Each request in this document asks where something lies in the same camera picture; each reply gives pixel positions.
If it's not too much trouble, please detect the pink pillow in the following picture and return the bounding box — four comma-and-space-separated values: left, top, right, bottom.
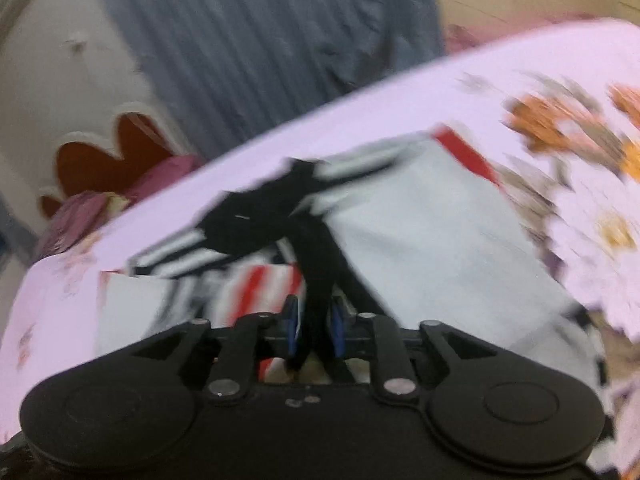
34, 155, 202, 261
444, 24, 500, 54

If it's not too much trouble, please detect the red heart-shaped headboard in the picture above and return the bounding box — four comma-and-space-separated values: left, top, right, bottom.
38, 108, 183, 219

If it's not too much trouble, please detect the pink floral bed sheet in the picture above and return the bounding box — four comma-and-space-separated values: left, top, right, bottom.
1, 20, 639, 479

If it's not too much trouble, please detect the pink pillow right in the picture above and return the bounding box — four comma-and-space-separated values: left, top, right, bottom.
444, 24, 500, 54

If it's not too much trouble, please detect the blue-grey curtain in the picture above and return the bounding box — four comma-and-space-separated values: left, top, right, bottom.
103, 0, 445, 158

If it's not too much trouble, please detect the striped knit children's sweater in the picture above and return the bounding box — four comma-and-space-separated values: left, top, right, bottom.
96, 131, 606, 392

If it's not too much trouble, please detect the pink pillow left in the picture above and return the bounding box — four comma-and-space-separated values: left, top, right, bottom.
34, 155, 202, 261

